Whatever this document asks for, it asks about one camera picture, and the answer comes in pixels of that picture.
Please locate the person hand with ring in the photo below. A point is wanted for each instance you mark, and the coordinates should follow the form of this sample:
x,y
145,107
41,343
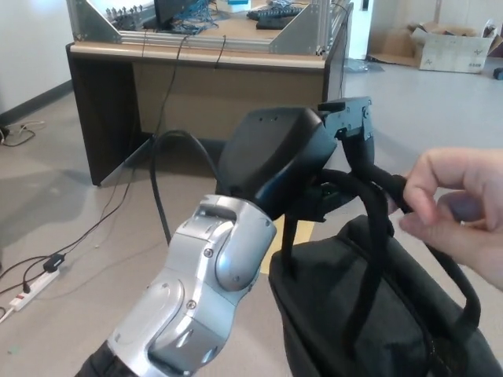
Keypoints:
x,y
463,188

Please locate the black lunch bag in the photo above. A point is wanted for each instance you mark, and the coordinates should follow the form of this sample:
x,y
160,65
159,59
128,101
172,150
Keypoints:
x,y
353,298

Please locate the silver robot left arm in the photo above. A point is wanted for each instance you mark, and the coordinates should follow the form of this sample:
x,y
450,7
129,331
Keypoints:
x,y
196,282

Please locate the small dark blue object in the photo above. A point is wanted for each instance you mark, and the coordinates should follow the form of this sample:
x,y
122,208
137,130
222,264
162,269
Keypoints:
x,y
498,74

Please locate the open cardboard box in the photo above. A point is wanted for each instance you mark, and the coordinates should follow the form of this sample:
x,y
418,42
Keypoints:
x,y
452,53

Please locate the flat cardboard sheet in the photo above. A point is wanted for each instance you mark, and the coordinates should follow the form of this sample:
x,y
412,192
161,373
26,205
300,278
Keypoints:
x,y
395,47

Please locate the crumpled clear plastic wrap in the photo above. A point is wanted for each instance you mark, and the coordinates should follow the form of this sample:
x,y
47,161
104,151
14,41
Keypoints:
x,y
363,66

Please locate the dark wooden office desk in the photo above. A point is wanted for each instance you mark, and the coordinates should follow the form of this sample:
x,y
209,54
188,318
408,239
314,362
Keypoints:
x,y
236,90

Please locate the black keyboard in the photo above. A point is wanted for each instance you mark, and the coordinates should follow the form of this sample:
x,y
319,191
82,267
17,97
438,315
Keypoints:
x,y
271,23
275,12

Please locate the white box with marker tag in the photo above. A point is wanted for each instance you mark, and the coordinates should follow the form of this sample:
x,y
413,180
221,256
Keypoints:
x,y
239,2

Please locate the black computer monitor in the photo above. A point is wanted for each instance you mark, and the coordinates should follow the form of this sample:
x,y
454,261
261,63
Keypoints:
x,y
169,12

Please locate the row of small metal connectors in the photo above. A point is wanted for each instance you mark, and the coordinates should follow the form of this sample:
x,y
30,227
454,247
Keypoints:
x,y
125,17

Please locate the black power adapter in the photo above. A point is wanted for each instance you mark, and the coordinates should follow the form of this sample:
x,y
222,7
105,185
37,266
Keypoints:
x,y
54,262

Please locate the white power strip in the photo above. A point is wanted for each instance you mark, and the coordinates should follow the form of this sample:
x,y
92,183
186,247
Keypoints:
x,y
35,288

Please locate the aluminium profile frame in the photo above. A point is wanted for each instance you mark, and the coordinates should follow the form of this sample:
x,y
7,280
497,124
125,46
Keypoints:
x,y
98,25

